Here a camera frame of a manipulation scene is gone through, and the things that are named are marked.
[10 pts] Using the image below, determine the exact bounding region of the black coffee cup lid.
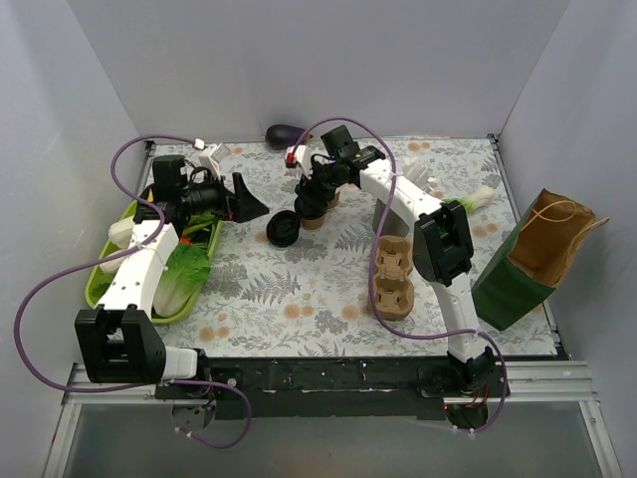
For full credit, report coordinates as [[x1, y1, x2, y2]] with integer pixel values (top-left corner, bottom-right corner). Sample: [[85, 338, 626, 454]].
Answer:
[[295, 194, 328, 220]]

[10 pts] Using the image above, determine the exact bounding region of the brown paper coffee cup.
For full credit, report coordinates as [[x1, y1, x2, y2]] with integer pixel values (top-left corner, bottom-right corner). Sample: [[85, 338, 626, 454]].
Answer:
[[300, 214, 325, 231]]

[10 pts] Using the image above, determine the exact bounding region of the brown cardboard cup carrier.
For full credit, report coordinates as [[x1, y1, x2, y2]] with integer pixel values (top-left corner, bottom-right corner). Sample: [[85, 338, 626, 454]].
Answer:
[[368, 235, 414, 321]]

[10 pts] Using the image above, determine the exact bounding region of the dark green paper bag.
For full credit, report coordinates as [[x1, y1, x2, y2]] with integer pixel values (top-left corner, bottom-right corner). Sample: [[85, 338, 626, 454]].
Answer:
[[472, 207, 554, 331]]

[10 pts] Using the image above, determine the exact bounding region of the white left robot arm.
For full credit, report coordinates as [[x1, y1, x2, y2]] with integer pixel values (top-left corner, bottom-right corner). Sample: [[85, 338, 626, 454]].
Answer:
[[75, 155, 269, 398]]

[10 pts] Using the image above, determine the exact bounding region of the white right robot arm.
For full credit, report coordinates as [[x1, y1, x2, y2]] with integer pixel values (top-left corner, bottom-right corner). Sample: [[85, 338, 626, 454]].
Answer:
[[285, 118, 496, 396]]

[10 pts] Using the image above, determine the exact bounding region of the purple eggplant toy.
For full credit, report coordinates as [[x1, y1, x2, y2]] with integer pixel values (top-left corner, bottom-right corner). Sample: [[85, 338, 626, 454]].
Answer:
[[265, 123, 314, 150]]

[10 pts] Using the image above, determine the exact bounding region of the large napa cabbage toy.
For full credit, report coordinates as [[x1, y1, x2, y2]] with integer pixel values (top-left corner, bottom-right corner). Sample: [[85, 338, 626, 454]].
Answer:
[[108, 216, 134, 249]]

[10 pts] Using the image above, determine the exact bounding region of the green leafy lettuce toy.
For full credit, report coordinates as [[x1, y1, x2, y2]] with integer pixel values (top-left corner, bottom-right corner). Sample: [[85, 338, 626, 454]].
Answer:
[[152, 243, 210, 318]]

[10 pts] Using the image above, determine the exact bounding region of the grey straw holder cup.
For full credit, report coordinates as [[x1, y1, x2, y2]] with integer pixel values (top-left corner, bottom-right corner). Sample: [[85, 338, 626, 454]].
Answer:
[[372, 199, 410, 237]]

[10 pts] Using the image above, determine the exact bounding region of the black lid stack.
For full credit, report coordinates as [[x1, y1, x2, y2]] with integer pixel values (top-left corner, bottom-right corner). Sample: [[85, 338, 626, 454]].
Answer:
[[266, 210, 301, 247]]

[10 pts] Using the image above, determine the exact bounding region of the white daikon radish toy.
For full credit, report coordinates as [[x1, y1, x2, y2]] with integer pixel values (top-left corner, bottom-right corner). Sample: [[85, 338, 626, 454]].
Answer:
[[100, 251, 124, 274]]

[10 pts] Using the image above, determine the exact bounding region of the green plastic vegetable tray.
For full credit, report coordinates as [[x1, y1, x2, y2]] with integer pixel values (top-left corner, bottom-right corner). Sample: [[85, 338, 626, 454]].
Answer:
[[84, 198, 224, 326]]

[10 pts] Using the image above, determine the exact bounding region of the floral patterned table mat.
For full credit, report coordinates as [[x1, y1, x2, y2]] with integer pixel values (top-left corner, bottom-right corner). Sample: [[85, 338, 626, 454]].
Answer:
[[99, 137, 558, 359]]

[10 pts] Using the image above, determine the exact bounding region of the green bok choy toy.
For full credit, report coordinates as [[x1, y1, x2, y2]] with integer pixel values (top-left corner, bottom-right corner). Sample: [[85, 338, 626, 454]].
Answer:
[[444, 185, 496, 214]]

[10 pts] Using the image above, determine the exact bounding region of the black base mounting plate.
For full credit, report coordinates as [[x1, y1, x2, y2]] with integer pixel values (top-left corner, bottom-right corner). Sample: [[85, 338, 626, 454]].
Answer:
[[154, 357, 509, 420]]

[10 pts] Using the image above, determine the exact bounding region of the brown paper bag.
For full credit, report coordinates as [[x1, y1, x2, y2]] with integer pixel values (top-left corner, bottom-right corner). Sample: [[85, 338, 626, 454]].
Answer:
[[508, 189, 609, 289]]

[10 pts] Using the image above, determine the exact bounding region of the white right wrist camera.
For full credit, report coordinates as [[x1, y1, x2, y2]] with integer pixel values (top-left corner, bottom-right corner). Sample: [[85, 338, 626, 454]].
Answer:
[[285, 145, 313, 178]]

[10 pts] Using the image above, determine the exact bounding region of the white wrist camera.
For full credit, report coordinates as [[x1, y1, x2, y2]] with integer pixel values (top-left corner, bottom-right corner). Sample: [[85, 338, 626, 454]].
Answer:
[[198, 143, 230, 179], [285, 145, 313, 178]]

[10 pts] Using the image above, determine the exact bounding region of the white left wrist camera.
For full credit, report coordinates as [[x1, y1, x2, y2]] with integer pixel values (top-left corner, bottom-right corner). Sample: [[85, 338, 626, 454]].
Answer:
[[198, 143, 230, 179]]

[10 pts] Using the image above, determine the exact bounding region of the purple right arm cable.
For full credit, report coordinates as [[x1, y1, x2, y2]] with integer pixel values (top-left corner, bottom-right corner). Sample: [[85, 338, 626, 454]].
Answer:
[[291, 117, 511, 432]]

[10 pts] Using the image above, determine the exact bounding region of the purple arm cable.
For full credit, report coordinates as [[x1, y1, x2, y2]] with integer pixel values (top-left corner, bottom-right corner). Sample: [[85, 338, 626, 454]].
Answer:
[[291, 117, 511, 432], [13, 132, 253, 449]]

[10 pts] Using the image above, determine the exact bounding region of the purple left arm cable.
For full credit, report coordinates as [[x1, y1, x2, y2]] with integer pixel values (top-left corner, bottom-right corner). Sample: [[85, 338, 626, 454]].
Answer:
[[13, 132, 253, 449]]

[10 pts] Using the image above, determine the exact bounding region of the aluminium frame rail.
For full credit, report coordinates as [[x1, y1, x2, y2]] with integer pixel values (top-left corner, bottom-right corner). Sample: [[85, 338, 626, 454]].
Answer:
[[63, 361, 599, 405]]

